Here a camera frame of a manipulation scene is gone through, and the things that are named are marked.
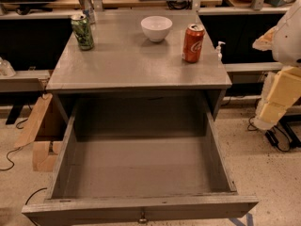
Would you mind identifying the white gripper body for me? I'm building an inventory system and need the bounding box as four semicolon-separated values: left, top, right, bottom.
272;0;301;67

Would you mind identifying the black power adapter cable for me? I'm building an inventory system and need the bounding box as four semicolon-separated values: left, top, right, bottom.
246;116;294;153

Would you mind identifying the green soda can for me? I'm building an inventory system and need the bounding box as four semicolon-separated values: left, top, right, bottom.
71;13;94;50

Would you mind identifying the brass drawer knob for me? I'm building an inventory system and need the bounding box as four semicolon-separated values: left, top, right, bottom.
138;212;148;224

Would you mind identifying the red cola can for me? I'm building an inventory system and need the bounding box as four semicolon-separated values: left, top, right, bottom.
182;24;205;63

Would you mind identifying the black floor cable left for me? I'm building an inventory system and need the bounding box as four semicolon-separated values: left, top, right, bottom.
0;118;30;172

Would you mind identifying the open grey top drawer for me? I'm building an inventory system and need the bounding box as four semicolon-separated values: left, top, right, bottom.
23;98;258;226

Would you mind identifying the wooden plank assembly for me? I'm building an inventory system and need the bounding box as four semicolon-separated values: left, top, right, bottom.
14;93;66;172

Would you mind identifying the silver blue energy drink can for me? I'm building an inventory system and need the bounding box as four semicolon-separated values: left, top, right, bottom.
78;0;95;24

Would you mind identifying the white ceramic bowl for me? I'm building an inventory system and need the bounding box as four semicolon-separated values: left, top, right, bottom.
140;16;173;42

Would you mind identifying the grey cabinet with top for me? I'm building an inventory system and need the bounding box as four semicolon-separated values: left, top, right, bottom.
47;9;231;115

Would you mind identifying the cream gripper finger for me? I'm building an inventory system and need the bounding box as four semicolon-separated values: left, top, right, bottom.
252;26;277;51
254;66;301;130

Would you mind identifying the white pump dispenser bottle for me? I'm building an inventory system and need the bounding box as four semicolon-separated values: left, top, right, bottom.
215;41;226;61

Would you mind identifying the clear plastic bag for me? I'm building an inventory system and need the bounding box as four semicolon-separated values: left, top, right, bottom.
0;57;16;78

